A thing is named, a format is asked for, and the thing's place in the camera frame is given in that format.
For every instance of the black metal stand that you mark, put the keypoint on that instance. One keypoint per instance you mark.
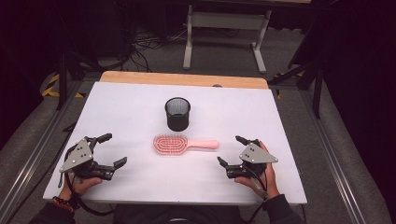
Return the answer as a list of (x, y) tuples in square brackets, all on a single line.
[(317, 90), (62, 84)]

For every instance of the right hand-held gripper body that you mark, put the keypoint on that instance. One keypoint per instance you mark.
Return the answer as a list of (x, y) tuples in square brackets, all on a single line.
[(257, 155)]

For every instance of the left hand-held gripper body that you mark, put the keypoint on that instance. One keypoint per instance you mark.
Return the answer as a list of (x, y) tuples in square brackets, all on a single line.
[(77, 155)]

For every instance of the wooden table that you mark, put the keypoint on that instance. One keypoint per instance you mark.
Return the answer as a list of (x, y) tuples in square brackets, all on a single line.
[(183, 79)]

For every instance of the white metal table frame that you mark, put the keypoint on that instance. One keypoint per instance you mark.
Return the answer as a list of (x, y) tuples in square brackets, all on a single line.
[(229, 20)]

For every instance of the person's left hand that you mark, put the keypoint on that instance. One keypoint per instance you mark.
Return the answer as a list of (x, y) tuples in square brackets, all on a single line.
[(81, 186)]

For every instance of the black mesh cup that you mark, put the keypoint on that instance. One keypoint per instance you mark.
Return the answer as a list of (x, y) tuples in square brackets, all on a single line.
[(177, 121)]

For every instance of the person's dark clothed torso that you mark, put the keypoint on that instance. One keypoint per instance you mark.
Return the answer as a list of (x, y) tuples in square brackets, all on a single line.
[(174, 216)]

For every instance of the pink hairbrush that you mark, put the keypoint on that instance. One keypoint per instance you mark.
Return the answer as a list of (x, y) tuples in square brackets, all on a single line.
[(174, 144)]

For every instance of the white board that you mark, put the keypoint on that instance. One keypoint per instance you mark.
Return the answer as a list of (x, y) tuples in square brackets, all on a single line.
[(174, 177)]

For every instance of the person's right hand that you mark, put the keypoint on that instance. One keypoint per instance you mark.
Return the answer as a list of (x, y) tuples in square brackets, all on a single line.
[(270, 180)]

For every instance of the aluminium floor rail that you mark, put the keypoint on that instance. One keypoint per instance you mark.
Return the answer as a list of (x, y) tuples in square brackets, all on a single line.
[(334, 168), (34, 155)]

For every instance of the yellow black floor tape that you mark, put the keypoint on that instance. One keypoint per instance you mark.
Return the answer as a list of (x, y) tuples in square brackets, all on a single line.
[(278, 93), (51, 87)]

